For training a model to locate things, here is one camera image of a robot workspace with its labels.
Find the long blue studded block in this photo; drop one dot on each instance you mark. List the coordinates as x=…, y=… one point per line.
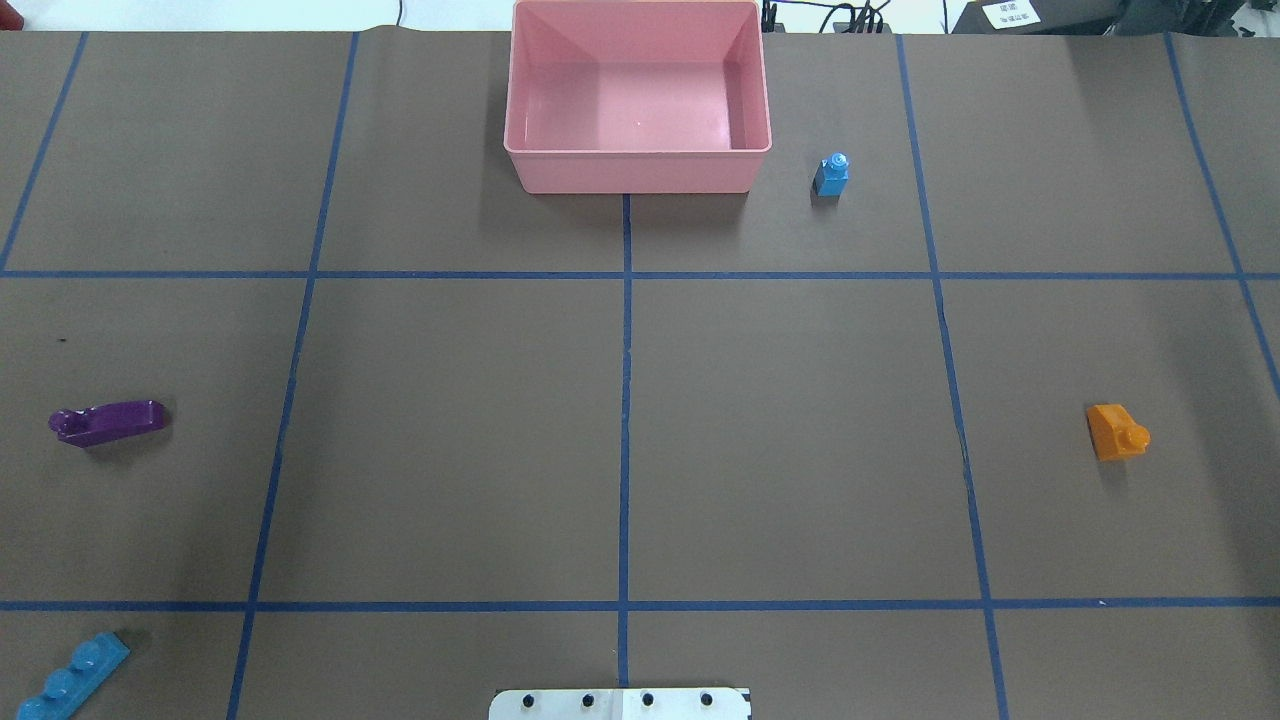
x=66, y=690

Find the orange sloped block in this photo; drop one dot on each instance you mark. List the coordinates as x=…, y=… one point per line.
x=1115, y=434

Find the black labelled box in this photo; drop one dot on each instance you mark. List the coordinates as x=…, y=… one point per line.
x=1066, y=18

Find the brown table mat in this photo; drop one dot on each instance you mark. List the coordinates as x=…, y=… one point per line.
x=429, y=437

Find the pink plastic box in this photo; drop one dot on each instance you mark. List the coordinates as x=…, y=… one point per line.
x=637, y=96

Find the purple long block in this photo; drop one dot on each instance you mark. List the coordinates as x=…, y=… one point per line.
x=98, y=425

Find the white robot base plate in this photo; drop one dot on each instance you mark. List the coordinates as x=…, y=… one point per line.
x=623, y=703

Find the small blue block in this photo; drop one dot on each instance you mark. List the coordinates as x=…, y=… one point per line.
x=831, y=176

